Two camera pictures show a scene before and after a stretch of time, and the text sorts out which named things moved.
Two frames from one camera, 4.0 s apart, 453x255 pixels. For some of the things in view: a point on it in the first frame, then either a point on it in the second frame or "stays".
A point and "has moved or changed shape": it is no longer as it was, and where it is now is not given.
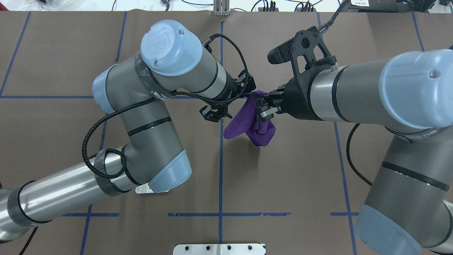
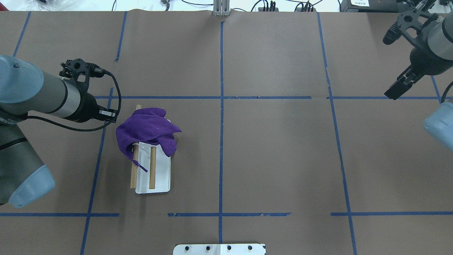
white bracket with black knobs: x=219 y=249 stays
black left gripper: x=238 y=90 to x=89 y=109
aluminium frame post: x=221 y=7 stays
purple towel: x=248 y=122 has moved or changed shape
